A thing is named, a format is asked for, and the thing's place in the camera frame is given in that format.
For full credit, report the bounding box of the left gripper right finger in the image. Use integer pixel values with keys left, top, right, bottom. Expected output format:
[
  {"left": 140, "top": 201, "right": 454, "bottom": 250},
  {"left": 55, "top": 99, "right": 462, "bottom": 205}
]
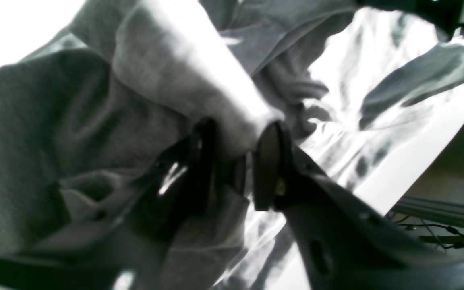
[{"left": 253, "top": 122, "right": 464, "bottom": 290}]

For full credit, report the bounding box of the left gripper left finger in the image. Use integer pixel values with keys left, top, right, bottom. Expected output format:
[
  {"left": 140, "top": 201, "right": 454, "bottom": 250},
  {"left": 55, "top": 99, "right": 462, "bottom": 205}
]
[{"left": 0, "top": 118, "right": 217, "bottom": 290}]

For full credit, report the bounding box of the grey T-shirt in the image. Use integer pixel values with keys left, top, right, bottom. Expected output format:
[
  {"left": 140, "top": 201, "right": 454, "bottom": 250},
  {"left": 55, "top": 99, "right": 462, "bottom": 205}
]
[{"left": 0, "top": 0, "right": 361, "bottom": 290}]

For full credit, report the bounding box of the silver aluminium frame rail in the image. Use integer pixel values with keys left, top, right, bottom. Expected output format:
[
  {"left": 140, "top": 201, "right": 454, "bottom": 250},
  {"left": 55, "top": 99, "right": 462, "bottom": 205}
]
[{"left": 391, "top": 196, "right": 464, "bottom": 228}]

